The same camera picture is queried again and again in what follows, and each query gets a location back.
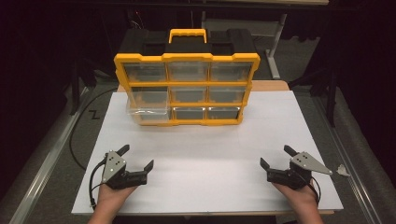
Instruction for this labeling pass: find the crumpled white paper scrap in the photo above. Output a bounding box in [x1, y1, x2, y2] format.
[335, 163, 351, 177]

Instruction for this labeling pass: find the grey metal stand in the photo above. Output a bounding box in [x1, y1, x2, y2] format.
[201, 12, 288, 80]

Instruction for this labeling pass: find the set of clear organizer drawers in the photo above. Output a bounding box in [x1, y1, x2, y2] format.
[122, 61, 254, 121]

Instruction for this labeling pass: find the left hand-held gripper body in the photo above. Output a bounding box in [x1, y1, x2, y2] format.
[101, 150, 149, 190]

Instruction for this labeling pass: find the wooden table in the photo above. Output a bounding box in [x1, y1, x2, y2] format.
[72, 79, 335, 217]

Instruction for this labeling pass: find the white board sheet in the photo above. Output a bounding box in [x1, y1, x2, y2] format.
[71, 90, 345, 216]

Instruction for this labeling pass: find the long black floor cable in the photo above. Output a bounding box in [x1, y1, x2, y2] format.
[68, 87, 119, 172]

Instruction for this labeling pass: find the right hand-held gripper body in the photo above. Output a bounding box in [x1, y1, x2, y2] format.
[266, 150, 333, 190]

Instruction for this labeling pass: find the person's right hand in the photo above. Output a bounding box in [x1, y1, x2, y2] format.
[272, 182, 318, 216]

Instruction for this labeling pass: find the black stand leg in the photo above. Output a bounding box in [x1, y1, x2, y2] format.
[288, 66, 340, 128]
[68, 55, 97, 117]

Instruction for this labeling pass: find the person's left hand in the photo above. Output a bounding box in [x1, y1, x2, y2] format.
[94, 183, 138, 216]

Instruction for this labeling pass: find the yellow and black organizer cabinet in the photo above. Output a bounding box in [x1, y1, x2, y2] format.
[113, 28, 262, 127]

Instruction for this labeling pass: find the metal floor rail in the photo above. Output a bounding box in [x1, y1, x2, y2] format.
[8, 87, 90, 224]
[316, 96, 382, 224]

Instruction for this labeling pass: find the clear plastic drawer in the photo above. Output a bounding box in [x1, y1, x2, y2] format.
[126, 101, 173, 123]

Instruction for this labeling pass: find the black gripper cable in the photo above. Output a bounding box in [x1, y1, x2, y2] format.
[88, 157, 108, 211]
[306, 174, 321, 206]

